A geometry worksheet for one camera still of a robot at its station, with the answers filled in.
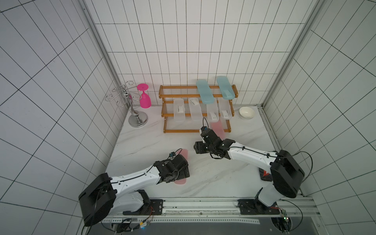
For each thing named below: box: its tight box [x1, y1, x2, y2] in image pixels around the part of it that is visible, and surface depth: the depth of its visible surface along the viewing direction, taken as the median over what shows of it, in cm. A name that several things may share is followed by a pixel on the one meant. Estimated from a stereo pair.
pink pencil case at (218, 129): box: [210, 118, 226, 141], surface depth 108 cm
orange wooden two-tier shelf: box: [158, 84, 239, 134], surface depth 97 cm
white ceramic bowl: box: [238, 106, 255, 119], surface depth 113 cm
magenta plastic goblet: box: [137, 83, 152, 109], surface depth 100 cm
